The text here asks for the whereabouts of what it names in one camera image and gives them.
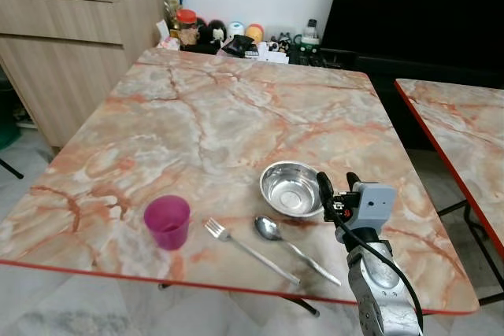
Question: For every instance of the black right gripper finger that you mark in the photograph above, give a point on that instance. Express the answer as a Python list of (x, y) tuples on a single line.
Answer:
[(326, 194), (353, 181)]

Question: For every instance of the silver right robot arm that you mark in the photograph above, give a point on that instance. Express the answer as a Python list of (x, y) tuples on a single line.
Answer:
[(382, 289)]

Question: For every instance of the stainless steel bowl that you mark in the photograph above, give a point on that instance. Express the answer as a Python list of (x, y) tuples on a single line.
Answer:
[(287, 190)]

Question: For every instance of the silver metal spoon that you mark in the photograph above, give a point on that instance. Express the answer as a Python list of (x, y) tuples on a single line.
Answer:
[(266, 228)]

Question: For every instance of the silver metal fork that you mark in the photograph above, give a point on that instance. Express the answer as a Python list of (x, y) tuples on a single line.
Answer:
[(252, 255)]

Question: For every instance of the marble pattern red-edged table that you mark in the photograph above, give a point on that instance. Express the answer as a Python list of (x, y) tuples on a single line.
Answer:
[(465, 131)]

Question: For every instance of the white printed box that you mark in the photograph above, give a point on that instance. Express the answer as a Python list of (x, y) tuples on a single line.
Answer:
[(272, 55)]

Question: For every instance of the clear bottle with black cap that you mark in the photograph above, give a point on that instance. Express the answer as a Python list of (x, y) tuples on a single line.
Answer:
[(310, 33)]

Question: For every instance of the purple plastic cup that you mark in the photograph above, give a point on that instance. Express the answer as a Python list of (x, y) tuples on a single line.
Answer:
[(167, 226)]

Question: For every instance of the black pouch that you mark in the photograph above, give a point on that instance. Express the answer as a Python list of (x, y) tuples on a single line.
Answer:
[(238, 45)]

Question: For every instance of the orange round toy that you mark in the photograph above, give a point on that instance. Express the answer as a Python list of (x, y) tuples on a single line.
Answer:
[(254, 33)]

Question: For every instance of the black television screen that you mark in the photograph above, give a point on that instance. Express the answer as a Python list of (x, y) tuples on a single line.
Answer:
[(417, 5)]

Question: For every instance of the white and blue round toy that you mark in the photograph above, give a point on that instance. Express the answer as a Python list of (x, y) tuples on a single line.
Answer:
[(235, 29)]

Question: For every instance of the black mouse plush toy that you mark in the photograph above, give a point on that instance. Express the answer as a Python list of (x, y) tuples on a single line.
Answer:
[(211, 33)]

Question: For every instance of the jar with red lid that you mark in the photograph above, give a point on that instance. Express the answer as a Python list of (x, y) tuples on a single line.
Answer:
[(186, 27)]

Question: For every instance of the wooden cabinet with glass top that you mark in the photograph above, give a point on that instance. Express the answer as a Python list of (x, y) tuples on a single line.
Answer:
[(71, 45)]

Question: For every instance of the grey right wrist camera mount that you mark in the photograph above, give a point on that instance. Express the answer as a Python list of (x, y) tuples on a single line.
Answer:
[(373, 204)]

